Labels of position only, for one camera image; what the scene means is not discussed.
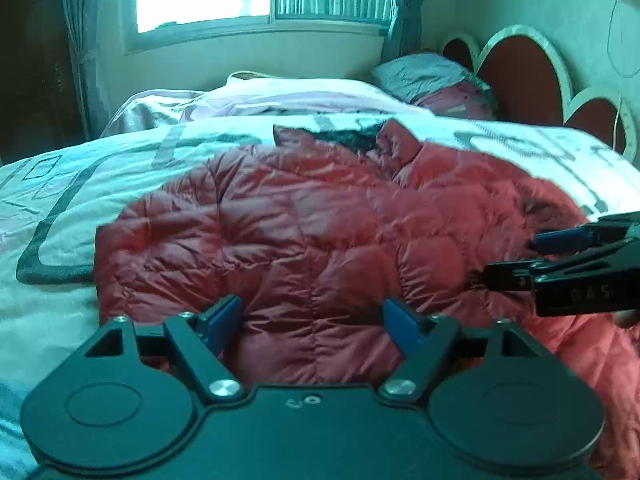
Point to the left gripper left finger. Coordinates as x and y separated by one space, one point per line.
198 340

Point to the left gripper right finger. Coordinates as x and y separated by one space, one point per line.
425 342

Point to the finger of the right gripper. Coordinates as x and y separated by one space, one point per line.
511 275
567 241

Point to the red quilted down jacket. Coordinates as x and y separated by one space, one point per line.
314 235

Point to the red scalloped headboard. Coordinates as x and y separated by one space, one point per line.
532 86

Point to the grey and red pillows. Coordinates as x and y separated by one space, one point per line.
444 87

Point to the patterned white bed quilt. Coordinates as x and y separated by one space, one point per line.
53 204

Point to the pink folded blanket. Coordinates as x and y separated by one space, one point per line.
156 108

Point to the right teal curtain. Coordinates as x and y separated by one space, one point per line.
404 33

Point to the teal curtain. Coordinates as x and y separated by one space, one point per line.
87 23
404 33

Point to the dark wooden wardrobe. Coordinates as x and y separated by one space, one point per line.
39 110

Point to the left teal curtain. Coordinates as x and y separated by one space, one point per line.
87 23

